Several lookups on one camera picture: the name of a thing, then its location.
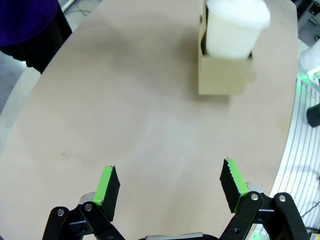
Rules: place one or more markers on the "brown cardboard cup carrier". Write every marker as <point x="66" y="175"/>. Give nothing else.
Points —
<point x="222" y="75"/>

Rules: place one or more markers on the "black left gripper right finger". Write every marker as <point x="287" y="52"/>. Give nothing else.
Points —
<point x="237" y="185"/>

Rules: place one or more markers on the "person in purple jacket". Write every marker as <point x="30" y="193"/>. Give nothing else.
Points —
<point x="25" y="20"/>

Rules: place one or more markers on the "black round object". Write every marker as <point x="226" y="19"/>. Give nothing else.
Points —
<point x="313" y="116"/>

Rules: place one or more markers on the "aluminium rail platform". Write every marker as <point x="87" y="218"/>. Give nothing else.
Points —
<point x="295" y="150"/>

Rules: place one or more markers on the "white paper cup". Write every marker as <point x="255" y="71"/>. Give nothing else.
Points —
<point x="230" y="40"/>

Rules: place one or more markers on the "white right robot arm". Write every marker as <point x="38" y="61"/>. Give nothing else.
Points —
<point x="310" y="57"/>

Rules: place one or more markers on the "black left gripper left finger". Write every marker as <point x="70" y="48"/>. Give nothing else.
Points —
<point x="107" y="190"/>

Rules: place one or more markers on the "aluminium profile frame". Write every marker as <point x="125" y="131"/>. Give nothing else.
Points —
<point x="307" y="15"/>

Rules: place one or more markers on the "person in purple shirt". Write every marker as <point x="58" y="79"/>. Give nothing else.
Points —
<point x="45" y="47"/>

